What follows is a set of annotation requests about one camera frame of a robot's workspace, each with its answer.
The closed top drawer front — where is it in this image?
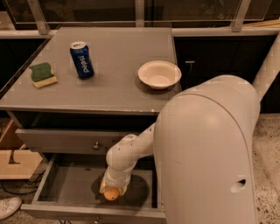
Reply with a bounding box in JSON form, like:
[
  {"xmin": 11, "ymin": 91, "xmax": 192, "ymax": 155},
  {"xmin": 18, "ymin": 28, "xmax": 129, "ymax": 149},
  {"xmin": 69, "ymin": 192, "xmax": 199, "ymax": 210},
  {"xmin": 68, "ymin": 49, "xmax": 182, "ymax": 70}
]
[{"xmin": 16, "ymin": 129, "xmax": 129, "ymax": 155}]

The black floor cable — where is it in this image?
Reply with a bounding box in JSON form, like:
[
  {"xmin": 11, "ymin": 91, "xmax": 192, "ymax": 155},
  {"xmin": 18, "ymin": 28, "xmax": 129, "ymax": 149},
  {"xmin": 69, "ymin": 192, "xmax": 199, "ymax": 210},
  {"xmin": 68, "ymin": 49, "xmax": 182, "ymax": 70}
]
[{"xmin": 0, "ymin": 170, "xmax": 46, "ymax": 196}]

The green yellow sponge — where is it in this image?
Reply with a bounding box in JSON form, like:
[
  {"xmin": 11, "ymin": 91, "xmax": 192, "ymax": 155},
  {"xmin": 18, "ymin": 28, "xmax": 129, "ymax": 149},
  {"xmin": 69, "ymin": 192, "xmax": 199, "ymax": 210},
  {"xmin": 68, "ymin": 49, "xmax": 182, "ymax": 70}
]
[{"xmin": 29, "ymin": 62, "xmax": 57, "ymax": 88}]

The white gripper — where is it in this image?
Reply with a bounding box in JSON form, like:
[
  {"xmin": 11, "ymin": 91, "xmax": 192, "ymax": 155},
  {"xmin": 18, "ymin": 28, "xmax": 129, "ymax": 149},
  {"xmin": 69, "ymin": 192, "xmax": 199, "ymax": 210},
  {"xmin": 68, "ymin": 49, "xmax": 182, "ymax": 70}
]
[{"xmin": 100, "ymin": 175, "xmax": 130, "ymax": 196}]

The metal window frame rail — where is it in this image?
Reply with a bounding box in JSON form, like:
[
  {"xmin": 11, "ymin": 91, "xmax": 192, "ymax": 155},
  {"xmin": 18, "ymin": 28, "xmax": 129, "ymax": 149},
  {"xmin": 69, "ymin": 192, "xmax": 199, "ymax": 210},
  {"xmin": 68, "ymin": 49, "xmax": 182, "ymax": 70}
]
[{"xmin": 0, "ymin": 0, "xmax": 280, "ymax": 39}]

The light wooden board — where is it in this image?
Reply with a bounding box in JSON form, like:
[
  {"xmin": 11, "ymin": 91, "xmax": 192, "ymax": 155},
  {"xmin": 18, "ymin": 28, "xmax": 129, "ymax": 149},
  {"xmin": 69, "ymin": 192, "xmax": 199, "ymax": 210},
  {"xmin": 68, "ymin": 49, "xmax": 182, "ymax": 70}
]
[{"xmin": 0, "ymin": 118, "xmax": 44, "ymax": 180}]

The open grey middle drawer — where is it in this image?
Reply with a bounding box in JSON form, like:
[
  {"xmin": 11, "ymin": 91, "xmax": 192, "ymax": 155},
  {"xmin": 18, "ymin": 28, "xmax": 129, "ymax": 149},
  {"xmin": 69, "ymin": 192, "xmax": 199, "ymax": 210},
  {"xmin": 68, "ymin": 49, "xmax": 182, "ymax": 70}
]
[{"xmin": 21, "ymin": 154, "xmax": 166, "ymax": 224}]

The blue pepsi can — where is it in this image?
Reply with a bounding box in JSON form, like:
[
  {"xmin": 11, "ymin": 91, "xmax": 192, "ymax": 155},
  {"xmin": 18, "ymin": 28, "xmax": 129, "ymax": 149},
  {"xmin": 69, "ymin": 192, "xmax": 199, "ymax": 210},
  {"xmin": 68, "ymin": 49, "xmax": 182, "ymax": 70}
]
[{"xmin": 70, "ymin": 41, "xmax": 95, "ymax": 79}]

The orange fruit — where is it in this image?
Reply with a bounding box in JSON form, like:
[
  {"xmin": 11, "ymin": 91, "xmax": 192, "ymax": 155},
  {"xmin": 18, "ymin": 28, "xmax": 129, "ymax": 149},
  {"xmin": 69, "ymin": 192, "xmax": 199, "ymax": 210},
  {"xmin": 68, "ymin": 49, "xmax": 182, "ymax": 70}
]
[{"xmin": 103, "ymin": 187, "xmax": 120, "ymax": 201}]

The grey drawer cabinet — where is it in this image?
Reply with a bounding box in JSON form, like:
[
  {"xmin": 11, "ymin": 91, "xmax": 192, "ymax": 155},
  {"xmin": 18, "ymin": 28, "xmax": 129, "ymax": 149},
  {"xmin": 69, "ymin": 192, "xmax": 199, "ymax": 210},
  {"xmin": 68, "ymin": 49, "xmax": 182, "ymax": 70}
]
[{"xmin": 0, "ymin": 26, "xmax": 185, "ymax": 224}]

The dark lower cabinet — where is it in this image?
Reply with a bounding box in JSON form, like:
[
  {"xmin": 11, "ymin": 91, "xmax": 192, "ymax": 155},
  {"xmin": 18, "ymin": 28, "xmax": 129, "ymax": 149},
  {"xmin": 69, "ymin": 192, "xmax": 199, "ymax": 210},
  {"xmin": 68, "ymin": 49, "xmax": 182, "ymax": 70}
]
[{"xmin": 173, "ymin": 35, "xmax": 280, "ymax": 114}]

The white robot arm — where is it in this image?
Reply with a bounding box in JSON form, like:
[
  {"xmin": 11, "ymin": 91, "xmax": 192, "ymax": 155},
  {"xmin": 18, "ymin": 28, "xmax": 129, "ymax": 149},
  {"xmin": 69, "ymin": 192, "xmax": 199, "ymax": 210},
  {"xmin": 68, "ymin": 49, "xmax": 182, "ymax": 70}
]
[{"xmin": 100, "ymin": 35, "xmax": 280, "ymax": 224}]

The white shoe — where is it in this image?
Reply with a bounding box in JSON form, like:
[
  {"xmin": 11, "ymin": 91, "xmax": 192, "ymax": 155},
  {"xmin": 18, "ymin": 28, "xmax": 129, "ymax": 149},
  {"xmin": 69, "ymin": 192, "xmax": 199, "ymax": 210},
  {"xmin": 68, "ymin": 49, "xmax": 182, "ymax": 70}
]
[{"xmin": 0, "ymin": 197, "xmax": 22, "ymax": 220}]

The white paper bowl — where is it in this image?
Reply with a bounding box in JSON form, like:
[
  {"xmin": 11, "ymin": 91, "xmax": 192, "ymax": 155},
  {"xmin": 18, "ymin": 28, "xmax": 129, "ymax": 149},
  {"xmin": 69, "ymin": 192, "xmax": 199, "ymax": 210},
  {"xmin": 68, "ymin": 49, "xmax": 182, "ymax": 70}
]
[{"xmin": 137, "ymin": 60, "xmax": 182, "ymax": 89}]

